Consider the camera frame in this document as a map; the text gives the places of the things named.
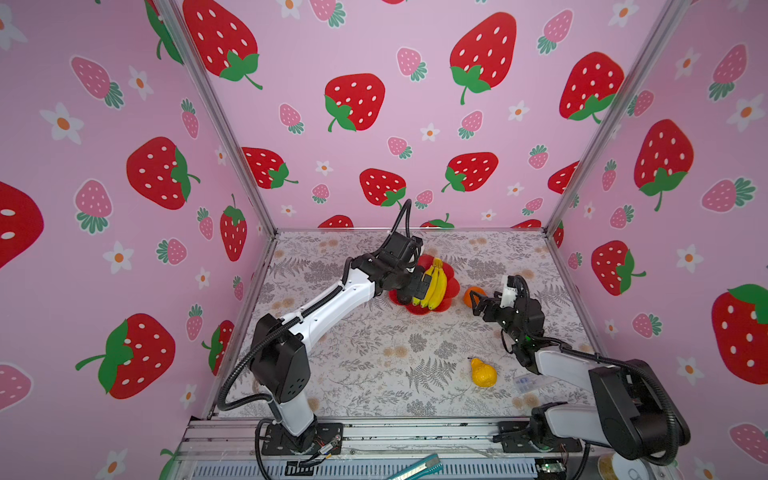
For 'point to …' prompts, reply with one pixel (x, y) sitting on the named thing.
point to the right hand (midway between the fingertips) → (482, 292)
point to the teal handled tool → (421, 469)
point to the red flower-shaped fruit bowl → (426, 262)
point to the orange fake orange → (467, 295)
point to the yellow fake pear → (483, 374)
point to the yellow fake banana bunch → (437, 288)
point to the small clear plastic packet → (532, 382)
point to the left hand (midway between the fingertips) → (417, 279)
